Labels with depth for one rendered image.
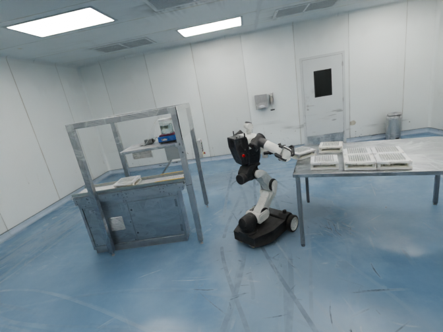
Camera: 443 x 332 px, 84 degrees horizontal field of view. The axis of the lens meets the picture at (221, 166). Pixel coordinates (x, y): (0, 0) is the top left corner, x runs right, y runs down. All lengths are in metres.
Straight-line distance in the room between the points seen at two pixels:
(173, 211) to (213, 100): 3.90
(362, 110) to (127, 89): 5.81
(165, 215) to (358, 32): 5.66
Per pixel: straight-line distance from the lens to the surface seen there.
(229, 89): 6.28
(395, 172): 2.45
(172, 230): 3.13
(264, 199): 2.88
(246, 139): 2.43
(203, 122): 6.41
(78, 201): 3.29
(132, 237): 3.31
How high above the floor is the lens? 1.65
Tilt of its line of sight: 16 degrees down
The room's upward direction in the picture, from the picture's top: 10 degrees counter-clockwise
